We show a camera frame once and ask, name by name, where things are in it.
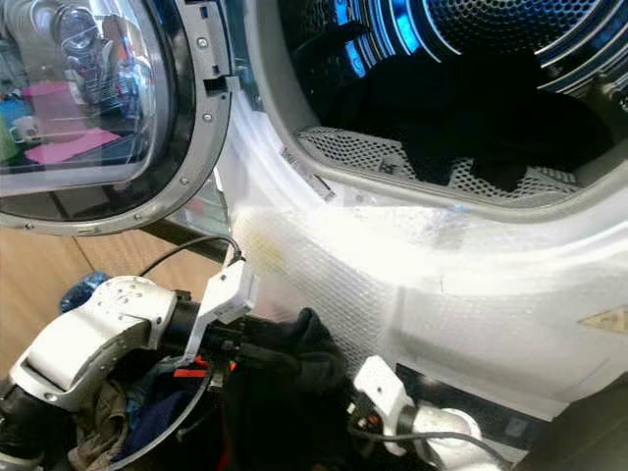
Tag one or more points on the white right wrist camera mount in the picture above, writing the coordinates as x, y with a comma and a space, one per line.
378, 383

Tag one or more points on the khaki garment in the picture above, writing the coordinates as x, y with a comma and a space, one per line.
103, 432

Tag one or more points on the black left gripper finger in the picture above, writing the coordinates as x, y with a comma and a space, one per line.
273, 353

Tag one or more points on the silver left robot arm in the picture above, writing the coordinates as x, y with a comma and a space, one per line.
98, 334

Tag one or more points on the dark blue garment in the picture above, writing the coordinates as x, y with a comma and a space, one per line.
162, 412

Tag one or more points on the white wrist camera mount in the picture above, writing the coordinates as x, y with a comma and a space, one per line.
226, 294
378, 383

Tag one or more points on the perforated steel washer drum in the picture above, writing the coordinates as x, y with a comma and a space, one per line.
500, 20

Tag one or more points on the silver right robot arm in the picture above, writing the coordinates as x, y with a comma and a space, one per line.
451, 434

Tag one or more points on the round glass washer door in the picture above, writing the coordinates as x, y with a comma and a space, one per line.
208, 147

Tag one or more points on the round black laundry basket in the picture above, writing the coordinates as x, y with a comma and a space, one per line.
194, 407

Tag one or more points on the yellow triangle warning sticker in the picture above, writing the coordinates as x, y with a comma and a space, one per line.
610, 321

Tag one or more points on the black clothes pile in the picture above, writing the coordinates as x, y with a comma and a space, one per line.
451, 118

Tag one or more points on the white front-load washing machine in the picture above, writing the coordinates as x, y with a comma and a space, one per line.
451, 294

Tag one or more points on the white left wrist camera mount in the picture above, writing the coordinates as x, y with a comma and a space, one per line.
226, 294

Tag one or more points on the black garment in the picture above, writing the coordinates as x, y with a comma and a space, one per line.
309, 368

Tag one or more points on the red garment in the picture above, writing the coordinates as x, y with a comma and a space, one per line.
191, 371

